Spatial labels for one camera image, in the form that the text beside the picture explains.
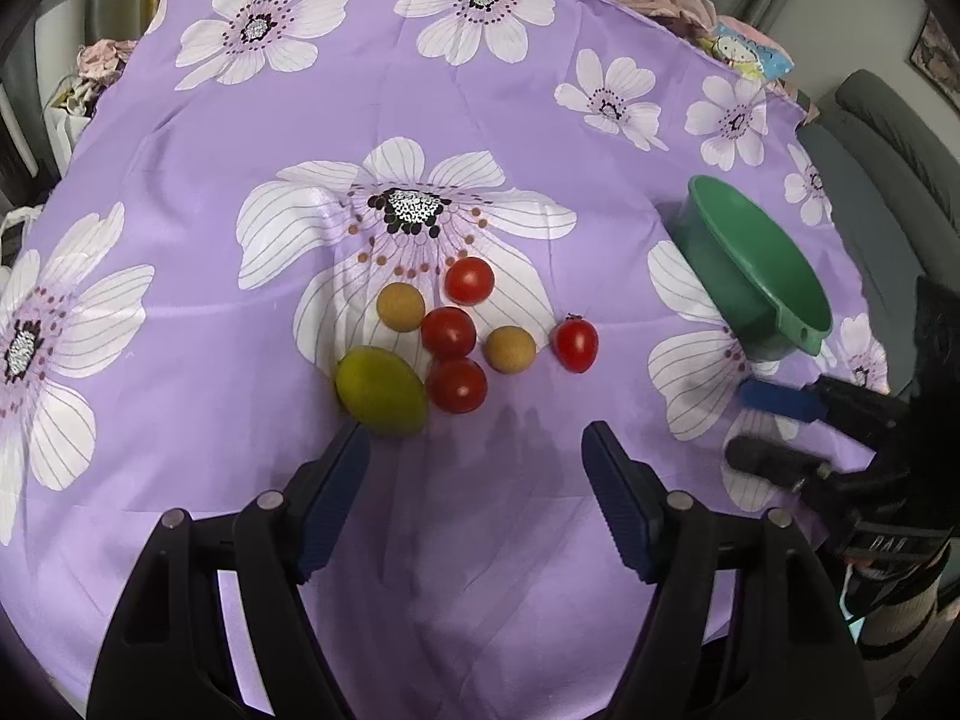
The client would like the pink fabric bundle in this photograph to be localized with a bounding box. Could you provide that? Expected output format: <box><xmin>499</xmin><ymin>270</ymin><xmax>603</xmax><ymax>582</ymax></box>
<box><xmin>76</xmin><ymin>39</ymin><xmax>137</xmax><ymax>89</ymax></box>

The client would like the grey sofa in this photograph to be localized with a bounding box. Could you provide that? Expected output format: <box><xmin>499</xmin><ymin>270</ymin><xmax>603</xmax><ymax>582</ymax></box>
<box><xmin>799</xmin><ymin>70</ymin><xmax>958</xmax><ymax>395</ymax></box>

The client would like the tan longan fruit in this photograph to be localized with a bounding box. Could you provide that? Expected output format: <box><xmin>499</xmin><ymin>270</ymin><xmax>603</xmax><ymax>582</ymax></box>
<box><xmin>483</xmin><ymin>325</ymin><xmax>537</xmax><ymax>376</ymax></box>
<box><xmin>376</xmin><ymin>283</ymin><xmax>427</xmax><ymax>333</ymax></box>

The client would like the oval red cherry tomato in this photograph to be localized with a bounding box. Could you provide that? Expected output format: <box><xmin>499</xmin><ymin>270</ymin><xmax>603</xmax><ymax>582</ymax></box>
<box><xmin>551</xmin><ymin>316</ymin><xmax>599</xmax><ymax>374</ymax></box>

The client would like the green plastic bowl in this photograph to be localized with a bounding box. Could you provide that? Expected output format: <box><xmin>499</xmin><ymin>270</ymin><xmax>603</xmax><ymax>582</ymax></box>
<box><xmin>669</xmin><ymin>176</ymin><xmax>833</xmax><ymax>361</ymax></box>

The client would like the green lime fruit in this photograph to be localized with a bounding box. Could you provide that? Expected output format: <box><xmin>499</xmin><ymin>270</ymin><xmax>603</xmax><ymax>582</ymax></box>
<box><xmin>334</xmin><ymin>346</ymin><xmax>430</xmax><ymax>437</ymax></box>

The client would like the purple floral tablecloth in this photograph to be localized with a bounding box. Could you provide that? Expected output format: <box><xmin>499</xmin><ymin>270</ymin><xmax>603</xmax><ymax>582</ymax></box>
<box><xmin>2</xmin><ymin>0</ymin><xmax>887</xmax><ymax>718</ymax></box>

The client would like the cartoon print package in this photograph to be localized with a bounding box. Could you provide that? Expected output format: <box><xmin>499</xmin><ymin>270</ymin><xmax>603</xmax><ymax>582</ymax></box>
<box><xmin>703</xmin><ymin>16</ymin><xmax>794</xmax><ymax>82</ymax></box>

